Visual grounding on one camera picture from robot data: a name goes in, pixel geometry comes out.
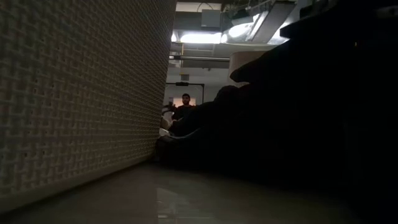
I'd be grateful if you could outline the horizontal ceiling pipe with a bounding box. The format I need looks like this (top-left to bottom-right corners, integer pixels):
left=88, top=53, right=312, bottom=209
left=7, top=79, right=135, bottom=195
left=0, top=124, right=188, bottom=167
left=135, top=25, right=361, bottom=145
left=169, top=55, right=231, bottom=62

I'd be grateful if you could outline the bright ceiling light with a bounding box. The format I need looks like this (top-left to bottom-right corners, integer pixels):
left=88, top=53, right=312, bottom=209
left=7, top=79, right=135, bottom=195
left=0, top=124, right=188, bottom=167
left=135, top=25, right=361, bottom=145
left=170, top=30, right=229, bottom=45

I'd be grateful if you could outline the person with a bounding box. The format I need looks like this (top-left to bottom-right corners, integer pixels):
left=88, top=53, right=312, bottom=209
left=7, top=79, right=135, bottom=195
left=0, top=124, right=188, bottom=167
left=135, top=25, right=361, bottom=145
left=172, top=93, right=197, bottom=121

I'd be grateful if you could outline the black gantry frame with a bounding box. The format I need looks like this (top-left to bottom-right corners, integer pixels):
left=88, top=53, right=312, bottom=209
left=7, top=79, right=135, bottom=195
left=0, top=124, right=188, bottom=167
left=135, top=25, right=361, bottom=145
left=165, top=81, right=205, bottom=105

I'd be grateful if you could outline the white woven plastic basket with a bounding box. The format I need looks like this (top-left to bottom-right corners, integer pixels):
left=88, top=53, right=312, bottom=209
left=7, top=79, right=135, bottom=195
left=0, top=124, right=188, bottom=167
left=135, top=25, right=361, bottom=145
left=0, top=0, right=177, bottom=215
left=228, top=50, right=269, bottom=88

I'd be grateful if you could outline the grey ceiling box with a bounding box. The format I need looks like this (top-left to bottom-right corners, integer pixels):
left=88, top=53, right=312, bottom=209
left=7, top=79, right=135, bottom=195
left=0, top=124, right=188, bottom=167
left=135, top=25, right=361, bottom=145
left=200, top=9, right=222, bottom=29

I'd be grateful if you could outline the silver ceiling duct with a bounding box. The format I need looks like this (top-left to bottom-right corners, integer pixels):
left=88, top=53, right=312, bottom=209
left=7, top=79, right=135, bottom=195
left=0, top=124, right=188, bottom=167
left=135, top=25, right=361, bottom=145
left=228, top=0, right=298, bottom=44

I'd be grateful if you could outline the black knit garment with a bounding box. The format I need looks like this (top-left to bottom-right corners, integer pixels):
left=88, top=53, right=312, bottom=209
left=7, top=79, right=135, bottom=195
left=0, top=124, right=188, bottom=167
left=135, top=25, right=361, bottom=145
left=155, top=39, right=398, bottom=224

